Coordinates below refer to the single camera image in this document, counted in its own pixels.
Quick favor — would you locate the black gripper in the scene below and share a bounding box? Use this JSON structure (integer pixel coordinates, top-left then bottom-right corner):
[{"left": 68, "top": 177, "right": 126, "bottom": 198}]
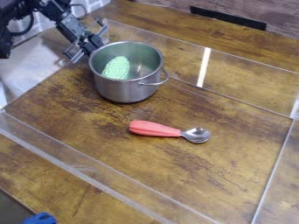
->
[{"left": 56, "top": 13, "right": 108, "bottom": 63}]

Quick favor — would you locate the green bitter gourd toy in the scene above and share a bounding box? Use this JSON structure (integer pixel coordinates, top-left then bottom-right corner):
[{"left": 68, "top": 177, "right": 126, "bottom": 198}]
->
[{"left": 102, "top": 56, "right": 130, "bottom": 80}]

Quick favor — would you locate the silver metal pot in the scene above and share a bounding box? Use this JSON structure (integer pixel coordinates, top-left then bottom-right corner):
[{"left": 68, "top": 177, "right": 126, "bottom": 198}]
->
[{"left": 88, "top": 41, "right": 169, "bottom": 103}]

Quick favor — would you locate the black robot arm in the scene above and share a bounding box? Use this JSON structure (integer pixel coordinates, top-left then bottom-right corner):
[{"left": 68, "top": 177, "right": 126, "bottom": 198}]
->
[{"left": 0, "top": 0, "right": 108, "bottom": 63}]

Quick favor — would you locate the blue object at corner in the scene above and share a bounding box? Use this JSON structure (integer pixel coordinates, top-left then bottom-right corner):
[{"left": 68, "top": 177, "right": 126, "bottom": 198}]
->
[{"left": 23, "top": 212, "right": 58, "bottom": 224}]

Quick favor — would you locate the clear acrylic barrier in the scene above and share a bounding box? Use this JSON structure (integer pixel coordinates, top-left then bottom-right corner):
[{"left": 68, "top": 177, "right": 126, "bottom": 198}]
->
[{"left": 0, "top": 22, "right": 299, "bottom": 224}]

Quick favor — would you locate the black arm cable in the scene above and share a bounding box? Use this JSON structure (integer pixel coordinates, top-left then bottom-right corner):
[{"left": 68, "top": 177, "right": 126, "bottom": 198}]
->
[{"left": 8, "top": 11, "right": 36, "bottom": 37}]

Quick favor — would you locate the black strip on wall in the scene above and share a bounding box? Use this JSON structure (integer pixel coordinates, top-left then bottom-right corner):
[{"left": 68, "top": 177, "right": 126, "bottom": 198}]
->
[{"left": 190, "top": 6, "right": 267, "bottom": 31}]

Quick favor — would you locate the red handled metal spoon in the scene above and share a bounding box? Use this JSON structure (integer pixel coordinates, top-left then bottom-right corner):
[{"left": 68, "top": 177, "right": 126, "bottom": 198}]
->
[{"left": 128, "top": 120, "right": 211, "bottom": 144}]

